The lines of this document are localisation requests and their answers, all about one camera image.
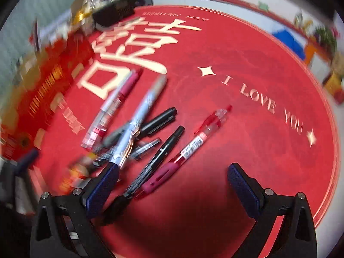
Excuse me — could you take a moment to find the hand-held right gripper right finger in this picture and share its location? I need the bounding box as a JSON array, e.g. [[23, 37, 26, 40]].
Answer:
[[228, 163, 318, 258]]

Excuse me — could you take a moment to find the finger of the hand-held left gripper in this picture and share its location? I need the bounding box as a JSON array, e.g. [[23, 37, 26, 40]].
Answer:
[[16, 148, 40, 174]]

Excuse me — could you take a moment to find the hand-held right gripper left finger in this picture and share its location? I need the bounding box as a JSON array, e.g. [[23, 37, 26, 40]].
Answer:
[[29, 163, 120, 258]]

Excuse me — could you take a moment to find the small printed box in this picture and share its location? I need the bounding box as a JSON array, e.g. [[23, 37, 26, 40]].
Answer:
[[60, 156, 94, 191]]

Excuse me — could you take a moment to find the silver white pen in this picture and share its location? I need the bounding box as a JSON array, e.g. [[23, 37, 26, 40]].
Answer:
[[93, 125, 135, 154]]

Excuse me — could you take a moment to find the dark clear pen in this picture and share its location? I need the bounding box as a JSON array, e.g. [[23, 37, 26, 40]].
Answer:
[[91, 138, 161, 168]]

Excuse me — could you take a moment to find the red pen with pink grip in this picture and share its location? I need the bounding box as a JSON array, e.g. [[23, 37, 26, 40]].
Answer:
[[134, 105, 233, 201]]

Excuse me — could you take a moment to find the red cardboard box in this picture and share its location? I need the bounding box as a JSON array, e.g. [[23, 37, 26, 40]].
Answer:
[[0, 32, 94, 167]]

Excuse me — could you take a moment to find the long black pen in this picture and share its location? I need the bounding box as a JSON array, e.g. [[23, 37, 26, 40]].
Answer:
[[101, 125, 186, 225]]

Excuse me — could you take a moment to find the red clear pen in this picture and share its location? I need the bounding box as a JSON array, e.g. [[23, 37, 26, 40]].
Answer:
[[81, 68, 144, 151]]

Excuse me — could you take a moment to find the short black marker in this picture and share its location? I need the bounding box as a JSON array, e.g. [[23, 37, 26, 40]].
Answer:
[[138, 107, 178, 138]]

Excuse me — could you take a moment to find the blue-grey pen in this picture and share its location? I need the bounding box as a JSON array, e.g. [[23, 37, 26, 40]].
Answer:
[[109, 75, 168, 167]]

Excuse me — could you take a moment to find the yellow box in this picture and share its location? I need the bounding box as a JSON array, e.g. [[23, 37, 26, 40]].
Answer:
[[324, 70, 344, 97]]

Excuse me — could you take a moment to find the glass jar with gold lid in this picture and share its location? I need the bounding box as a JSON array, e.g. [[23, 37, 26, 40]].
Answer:
[[71, 0, 94, 30]]

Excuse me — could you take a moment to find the blue plastic object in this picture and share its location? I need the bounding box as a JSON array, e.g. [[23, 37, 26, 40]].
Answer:
[[271, 28, 307, 60]]

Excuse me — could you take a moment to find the black box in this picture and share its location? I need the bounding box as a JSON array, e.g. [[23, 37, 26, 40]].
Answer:
[[93, 1, 135, 27]]

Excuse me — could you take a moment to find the small potted plant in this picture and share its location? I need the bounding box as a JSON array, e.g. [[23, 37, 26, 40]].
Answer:
[[312, 27, 338, 57]]

